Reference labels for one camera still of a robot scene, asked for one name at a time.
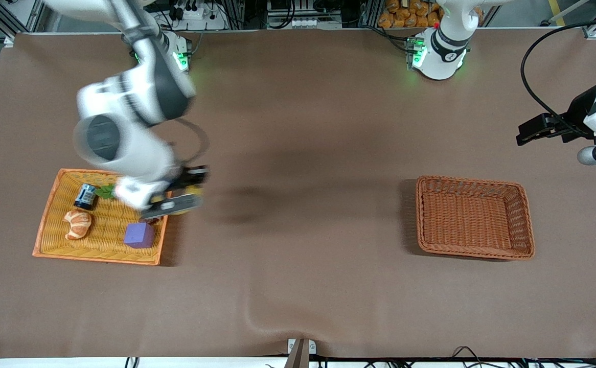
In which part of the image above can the purple cube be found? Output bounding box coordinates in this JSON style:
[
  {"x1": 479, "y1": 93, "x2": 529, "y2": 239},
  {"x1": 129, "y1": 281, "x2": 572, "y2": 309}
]
[{"x1": 124, "y1": 221, "x2": 156, "y2": 249}]

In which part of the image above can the brown wicker basket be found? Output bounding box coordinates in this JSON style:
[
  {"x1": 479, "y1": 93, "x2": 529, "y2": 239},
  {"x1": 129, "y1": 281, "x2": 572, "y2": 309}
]
[{"x1": 415, "y1": 175, "x2": 536, "y2": 261}]

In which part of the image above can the blue printed can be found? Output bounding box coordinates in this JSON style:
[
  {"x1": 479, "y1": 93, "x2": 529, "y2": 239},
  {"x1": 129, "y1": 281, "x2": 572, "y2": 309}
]
[{"x1": 73, "y1": 185, "x2": 97, "y2": 211}]

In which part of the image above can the yellow wicker basket orange rim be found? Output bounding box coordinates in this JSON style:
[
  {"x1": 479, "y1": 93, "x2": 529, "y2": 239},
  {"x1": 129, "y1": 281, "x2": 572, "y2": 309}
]
[{"x1": 32, "y1": 169, "x2": 171, "y2": 266}]

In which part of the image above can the toy croissant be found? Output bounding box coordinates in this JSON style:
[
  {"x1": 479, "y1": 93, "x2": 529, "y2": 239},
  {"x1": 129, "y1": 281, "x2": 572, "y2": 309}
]
[{"x1": 63, "y1": 211, "x2": 93, "y2": 241}]

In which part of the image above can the brown table cloth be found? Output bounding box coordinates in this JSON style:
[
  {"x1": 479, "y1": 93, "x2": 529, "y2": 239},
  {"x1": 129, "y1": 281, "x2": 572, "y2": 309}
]
[{"x1": 0, "y1": 28, "x2": 596, "y2": 358}]

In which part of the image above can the white power strip with plugs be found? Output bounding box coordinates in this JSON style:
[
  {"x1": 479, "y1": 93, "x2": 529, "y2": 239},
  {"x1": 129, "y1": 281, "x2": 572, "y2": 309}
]
[{"x1": 168, "y1": 0, "x2": 227, "y2": 30}]

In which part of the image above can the bag of orange snacks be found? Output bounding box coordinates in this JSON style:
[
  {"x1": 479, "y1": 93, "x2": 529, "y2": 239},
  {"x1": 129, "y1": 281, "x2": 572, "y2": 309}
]
[{"x1": 378, "y1": 0, "x2": 484, "y2": 29}]

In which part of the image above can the long white power strip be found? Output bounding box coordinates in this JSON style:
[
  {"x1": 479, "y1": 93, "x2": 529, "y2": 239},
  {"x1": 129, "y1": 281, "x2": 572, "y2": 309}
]
[{"x1": 267, "y1": 18, "x2": 343, "y2": 30}]

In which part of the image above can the black electronics box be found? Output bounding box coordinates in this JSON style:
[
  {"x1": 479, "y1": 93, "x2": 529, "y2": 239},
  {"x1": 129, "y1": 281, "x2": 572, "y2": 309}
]
[{"x1": 267, "y1": 0, "x2": 342, "y2": 18}]

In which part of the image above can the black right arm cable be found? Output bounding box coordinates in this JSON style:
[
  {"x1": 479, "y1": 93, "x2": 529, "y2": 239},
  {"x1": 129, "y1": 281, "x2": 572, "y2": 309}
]
[{"x1": 175, "y1": 119, "x2": 210, "y2": 165}]

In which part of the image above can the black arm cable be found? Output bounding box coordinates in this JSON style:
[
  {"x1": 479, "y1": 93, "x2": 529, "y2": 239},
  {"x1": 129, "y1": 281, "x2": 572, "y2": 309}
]
[
  {"x1": 521, "y1": 17, "x2": 596, "y2": 129},
  {"x1": 175, "y1": 119, "x2": 210, "y2": 165}
]

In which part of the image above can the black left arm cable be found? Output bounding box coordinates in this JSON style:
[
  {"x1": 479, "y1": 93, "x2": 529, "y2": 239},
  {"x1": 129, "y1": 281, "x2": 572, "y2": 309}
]
[{"x1": 521, "y1": 17, "x2": 596, "y2": 129}]

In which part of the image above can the small metal bracket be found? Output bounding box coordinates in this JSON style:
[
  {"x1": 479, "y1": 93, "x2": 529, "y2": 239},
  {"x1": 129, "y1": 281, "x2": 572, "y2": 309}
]
[{"x1": 287, "y1": 338, "x2": 317, "y2": 356}]

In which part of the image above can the brown camera pole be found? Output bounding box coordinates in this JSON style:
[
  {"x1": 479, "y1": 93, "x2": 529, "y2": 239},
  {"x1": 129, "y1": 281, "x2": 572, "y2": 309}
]
[{"x1": 284, "y1": 339, "x2": 310, "y2": 368}]

